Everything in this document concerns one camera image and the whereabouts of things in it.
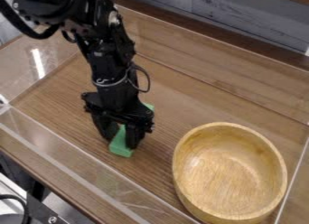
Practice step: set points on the clear acrylic tray wall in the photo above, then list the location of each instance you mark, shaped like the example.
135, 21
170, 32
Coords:
205, 78

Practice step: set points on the brown wooden bowl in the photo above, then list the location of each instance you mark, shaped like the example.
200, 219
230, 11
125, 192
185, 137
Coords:
229, 174

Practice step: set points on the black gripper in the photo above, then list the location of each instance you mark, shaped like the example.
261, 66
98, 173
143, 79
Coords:
106, 104

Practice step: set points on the green rectangular block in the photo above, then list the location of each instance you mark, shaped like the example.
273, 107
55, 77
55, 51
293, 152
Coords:
121, 146

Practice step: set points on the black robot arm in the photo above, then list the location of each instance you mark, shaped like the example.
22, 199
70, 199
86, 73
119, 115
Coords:
93, 24

